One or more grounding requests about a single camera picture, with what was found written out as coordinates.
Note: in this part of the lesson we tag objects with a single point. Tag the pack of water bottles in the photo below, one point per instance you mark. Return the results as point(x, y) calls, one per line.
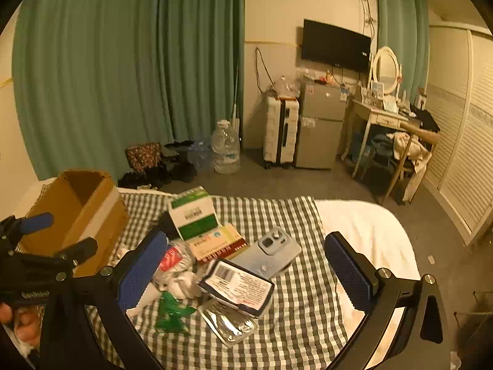
point(200, 156)

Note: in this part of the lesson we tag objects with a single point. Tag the floral fabric bag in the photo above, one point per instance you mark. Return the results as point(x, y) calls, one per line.
point(144, 156)

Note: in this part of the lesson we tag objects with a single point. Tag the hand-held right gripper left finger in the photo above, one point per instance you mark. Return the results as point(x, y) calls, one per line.
point(140, 273)

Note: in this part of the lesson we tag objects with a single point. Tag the small black box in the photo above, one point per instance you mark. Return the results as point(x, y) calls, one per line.
point(165, 221)

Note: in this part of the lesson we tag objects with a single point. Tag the wooden chair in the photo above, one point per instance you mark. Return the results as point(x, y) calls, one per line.
point(423, 134)

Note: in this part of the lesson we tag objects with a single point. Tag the clear plastic snack bag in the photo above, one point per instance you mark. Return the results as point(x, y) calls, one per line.
point(227, 325)

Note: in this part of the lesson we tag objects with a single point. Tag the white louvered wardrobe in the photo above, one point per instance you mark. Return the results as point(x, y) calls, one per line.
point(458, 142)

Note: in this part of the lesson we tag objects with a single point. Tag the silver small fridge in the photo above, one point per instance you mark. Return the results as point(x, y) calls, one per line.
point(321, 135)

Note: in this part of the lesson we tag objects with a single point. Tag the green white checkered cloth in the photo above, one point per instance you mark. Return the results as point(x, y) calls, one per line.
point(300, 231)

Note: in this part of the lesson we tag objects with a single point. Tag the wide green curtain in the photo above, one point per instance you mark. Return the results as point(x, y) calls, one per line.
point(115, 65)

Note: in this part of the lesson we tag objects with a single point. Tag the red yellow box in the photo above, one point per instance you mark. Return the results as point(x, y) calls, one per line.
point(215, 244)

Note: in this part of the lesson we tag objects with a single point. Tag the white dressing table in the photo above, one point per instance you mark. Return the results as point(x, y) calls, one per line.
point(379, 115)

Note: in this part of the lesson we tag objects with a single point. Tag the black wall television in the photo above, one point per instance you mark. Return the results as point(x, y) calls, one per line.
point(335, 44)

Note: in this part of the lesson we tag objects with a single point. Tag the dark clothes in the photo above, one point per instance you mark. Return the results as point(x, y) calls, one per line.
point(425, 117)

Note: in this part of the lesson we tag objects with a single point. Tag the green wrapper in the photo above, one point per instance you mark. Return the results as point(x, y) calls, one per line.
point(169, 314)

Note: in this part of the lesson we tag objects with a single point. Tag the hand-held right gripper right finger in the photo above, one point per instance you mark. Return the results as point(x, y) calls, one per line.
point(348, 269)

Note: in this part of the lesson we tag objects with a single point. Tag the white suitcase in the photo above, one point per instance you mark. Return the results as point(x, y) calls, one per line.
point(279, 131)

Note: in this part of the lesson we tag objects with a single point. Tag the white clothes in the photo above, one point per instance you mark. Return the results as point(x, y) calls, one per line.
point(418, 154)

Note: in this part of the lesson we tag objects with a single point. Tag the green white medicine box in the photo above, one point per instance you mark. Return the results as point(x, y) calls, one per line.
point(196, 216)

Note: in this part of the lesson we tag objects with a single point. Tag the clear cup with red label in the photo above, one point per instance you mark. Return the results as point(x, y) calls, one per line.
point(173, 256)

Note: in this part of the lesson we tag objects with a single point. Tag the person's left hand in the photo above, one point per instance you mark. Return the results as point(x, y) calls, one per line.
point(25, 322)

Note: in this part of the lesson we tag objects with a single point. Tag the white oval mirror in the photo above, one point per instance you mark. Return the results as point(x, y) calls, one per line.
point(385, 67)

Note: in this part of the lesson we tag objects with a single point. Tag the pile of dark shoes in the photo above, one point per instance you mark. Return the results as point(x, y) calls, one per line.
point(173, 171)

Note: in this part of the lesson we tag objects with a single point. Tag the brown cardboard box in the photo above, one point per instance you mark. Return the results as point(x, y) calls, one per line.
point(88, 196)

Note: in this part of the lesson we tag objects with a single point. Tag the dark pack with white label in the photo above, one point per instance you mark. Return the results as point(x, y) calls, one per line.
point(238, 281)

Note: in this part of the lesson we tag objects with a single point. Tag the narrow green curtain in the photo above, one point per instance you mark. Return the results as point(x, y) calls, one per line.
point(404, 27)

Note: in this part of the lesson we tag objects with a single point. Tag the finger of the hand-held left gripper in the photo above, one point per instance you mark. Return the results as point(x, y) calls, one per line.
point(81, 249)
point(36, 221)

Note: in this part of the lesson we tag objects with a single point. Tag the large clear water jug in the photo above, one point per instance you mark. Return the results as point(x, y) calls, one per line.
point(226, 146)

